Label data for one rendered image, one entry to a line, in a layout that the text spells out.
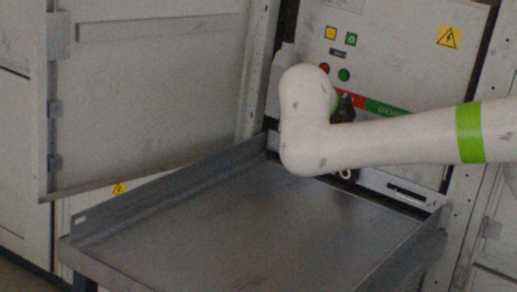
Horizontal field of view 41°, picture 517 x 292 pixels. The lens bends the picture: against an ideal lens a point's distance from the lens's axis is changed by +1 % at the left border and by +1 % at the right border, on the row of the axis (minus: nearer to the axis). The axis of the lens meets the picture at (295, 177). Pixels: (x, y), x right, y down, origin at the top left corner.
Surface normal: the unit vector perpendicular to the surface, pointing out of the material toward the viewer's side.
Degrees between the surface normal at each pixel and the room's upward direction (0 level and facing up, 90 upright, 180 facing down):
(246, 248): 0
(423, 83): 90
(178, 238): 0
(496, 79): 90
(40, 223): 90
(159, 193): 90
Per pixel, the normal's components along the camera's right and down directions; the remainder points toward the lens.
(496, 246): -0.51, 0.29
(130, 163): 0.72, 0.39
